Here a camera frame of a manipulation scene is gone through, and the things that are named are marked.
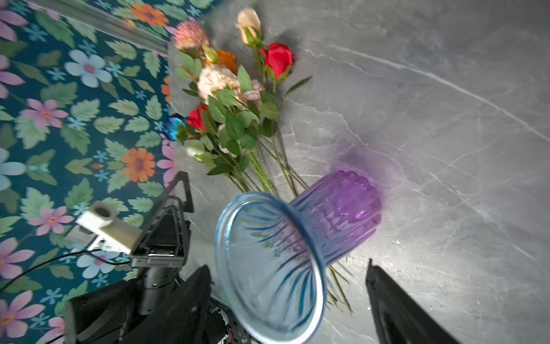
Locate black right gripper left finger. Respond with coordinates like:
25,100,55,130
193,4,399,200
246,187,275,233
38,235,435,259
124,265,211,343

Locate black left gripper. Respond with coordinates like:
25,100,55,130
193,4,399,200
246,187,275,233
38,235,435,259
130,171,195,269

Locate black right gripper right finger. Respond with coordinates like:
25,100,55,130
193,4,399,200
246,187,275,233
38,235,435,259
365,260,458,344

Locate blue artificial rose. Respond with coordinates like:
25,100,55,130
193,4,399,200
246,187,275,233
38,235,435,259
163,116,184,141

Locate red artificial rose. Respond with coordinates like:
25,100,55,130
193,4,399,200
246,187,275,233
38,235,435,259
186,105,209,130

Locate purple blue glass vase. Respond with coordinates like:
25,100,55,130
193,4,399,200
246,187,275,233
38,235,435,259
215,171,382,343

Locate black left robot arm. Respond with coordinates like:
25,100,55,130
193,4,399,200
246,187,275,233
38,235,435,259
64,171,252,343

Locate light pink peony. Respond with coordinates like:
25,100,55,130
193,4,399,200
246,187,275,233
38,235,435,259
240,80,265,107

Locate cream pink peony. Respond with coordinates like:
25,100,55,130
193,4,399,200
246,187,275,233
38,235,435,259
197,64,239,105

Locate orange artificial flower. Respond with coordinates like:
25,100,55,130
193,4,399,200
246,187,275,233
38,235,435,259
218,50,238,74

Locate pink carnation top flower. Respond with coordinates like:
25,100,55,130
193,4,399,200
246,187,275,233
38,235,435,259
173,21,209,50

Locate red rose at pile edge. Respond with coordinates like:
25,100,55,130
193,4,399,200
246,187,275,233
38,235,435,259
259,43,294,93

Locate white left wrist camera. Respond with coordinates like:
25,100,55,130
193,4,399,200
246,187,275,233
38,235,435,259
65,202,143,255

